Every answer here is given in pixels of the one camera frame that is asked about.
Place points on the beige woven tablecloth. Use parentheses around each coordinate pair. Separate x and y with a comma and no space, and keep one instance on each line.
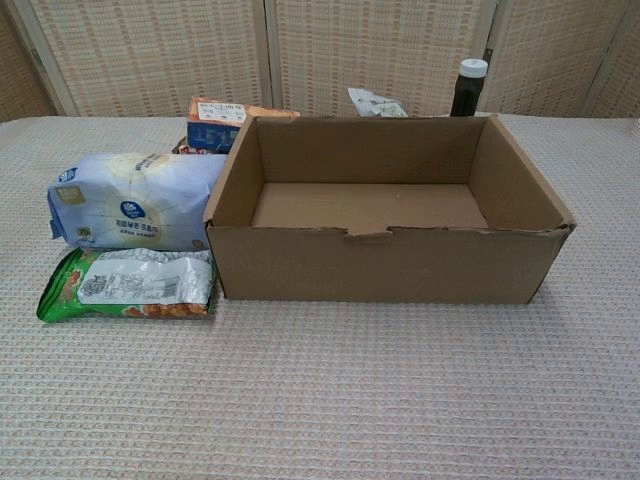
(320,390)

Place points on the green snack bag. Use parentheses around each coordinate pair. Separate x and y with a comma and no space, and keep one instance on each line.
(125,290)

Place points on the orange biscuit box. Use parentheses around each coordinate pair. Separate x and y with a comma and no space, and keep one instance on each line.
(215,125)

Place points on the open brown cardboard box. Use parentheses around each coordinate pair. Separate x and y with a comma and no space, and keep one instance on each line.
(380,265)

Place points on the blue tissue pack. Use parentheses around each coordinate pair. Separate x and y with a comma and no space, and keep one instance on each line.
(135,200)

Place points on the woven folding screen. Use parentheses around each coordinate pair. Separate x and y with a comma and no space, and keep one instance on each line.
(150,55)

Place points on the dark bottle with white cap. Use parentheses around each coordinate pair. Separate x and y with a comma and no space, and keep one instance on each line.
(466,95)

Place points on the white crinkled plastic packet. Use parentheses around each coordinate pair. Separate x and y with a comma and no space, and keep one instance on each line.
(377,106)

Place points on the crumpled brown foil wrapper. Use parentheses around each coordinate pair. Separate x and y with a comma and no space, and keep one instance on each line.
(182,148)

